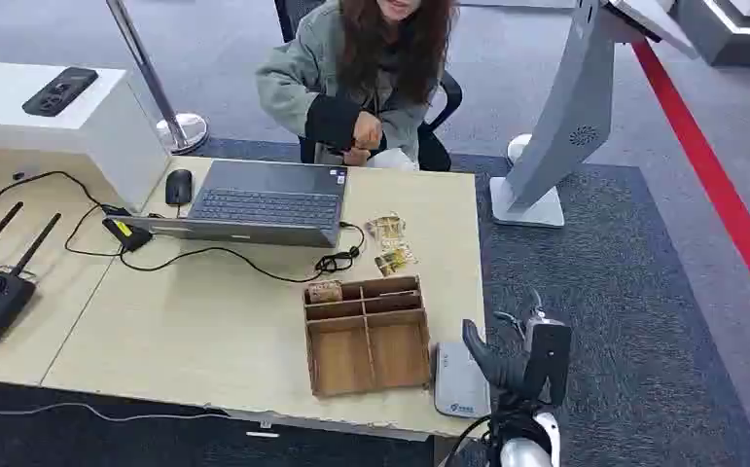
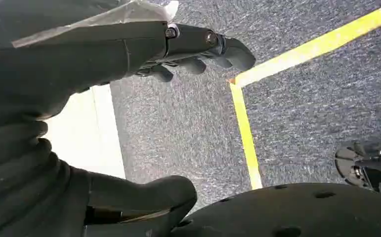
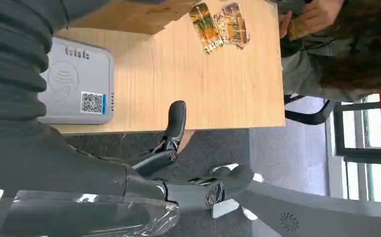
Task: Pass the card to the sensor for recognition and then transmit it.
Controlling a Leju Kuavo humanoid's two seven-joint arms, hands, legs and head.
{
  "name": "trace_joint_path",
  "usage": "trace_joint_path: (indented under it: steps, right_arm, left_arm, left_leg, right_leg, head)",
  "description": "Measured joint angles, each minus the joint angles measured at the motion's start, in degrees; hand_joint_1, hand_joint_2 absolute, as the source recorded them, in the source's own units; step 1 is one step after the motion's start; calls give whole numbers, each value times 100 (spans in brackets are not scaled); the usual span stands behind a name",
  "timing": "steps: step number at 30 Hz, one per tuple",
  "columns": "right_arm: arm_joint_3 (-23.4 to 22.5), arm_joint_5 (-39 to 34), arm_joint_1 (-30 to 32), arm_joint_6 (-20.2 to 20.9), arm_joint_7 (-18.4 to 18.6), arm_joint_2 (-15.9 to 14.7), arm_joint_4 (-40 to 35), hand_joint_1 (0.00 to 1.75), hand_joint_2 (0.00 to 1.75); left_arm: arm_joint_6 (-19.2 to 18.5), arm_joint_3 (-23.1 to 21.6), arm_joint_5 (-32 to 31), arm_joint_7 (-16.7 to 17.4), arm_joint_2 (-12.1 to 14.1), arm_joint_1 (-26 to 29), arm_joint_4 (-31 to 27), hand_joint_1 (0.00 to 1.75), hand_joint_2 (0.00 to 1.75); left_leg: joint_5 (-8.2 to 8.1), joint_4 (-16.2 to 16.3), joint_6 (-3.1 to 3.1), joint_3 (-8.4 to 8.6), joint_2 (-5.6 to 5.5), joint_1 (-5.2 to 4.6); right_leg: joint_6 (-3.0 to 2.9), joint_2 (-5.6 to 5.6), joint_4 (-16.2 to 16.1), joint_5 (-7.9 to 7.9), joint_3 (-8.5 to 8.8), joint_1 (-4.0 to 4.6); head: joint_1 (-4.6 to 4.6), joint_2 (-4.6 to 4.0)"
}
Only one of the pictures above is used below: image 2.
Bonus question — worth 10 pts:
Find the white flat panel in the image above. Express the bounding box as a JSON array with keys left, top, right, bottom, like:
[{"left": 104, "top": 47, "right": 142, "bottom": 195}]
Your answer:
[{"left": 43, "top": 84, "right": 127, "bottom": 180}]

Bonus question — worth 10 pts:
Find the translucent pale plastic sheet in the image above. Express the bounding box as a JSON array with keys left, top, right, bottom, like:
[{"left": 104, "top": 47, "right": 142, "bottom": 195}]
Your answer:
[{"left": 0, "top": 0, "right": 180, "bottom": 57}]

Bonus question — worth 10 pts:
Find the long yellow floor tape strip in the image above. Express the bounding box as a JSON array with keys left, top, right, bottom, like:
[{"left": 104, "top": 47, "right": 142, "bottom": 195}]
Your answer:
[{"left": 228, "top": 0, "right": 381, "bottom": 88}]

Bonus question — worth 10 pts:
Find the short yellow floor tape strip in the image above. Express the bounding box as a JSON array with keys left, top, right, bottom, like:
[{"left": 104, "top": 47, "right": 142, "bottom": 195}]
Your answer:
[{"left": 228, "top": 81, "right": 263, "bottom": 191}]

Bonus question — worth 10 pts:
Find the ribbed grey left arm sleeve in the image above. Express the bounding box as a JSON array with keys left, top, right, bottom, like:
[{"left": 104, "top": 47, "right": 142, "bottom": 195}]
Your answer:
[{"left": 0, "top": 113, "right": 91, "bottom": 237}]

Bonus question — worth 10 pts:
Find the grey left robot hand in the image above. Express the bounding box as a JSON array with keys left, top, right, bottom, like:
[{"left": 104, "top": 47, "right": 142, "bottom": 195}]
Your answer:
[{"left": 0, "top": 21, "right": 256, "bottom": 237}]

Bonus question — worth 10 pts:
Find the black robot leg shell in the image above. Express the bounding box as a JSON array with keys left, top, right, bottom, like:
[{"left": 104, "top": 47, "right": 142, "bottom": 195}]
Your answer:
[{"left": 169, "top": 182, "right": 381, "bottom": 237}]

